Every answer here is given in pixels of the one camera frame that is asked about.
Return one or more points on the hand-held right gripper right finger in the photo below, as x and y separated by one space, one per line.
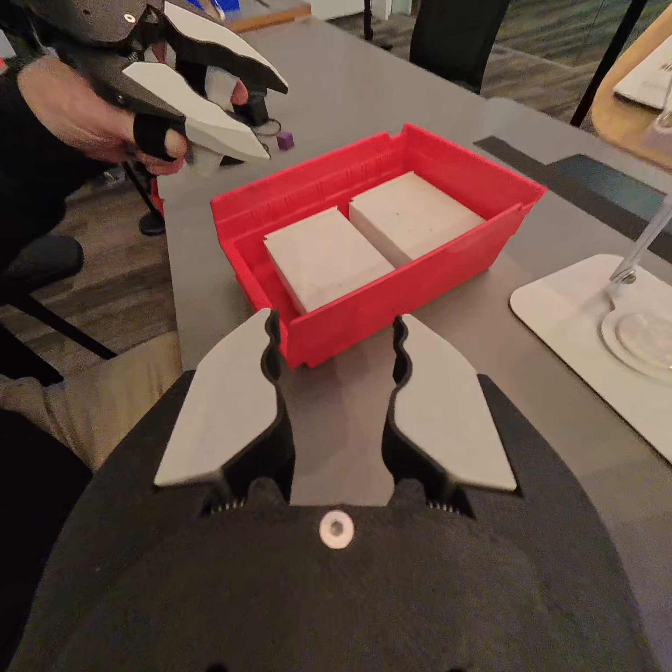
451 414

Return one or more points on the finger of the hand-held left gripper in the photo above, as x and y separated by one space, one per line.
199 110
215 34

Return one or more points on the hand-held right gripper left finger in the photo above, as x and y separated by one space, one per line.
220 404

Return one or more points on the red plastic bin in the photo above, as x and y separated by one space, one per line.
367 315

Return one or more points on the white cardboard box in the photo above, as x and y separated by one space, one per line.
414 215
325 257

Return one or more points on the person's left forearm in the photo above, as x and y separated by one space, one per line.
26 178

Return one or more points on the person's left hand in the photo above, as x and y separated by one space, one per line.
68 105

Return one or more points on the purple cube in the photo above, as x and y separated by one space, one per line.
285 141

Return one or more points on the person's leg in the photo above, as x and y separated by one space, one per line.
105 399

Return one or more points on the white rounded mat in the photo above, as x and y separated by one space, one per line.
567 325

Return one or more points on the round wooden table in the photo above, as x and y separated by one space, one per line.
609 120

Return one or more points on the printed instruction sheet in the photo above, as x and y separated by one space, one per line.
645 78

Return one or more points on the black metal post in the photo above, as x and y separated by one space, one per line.
609 57

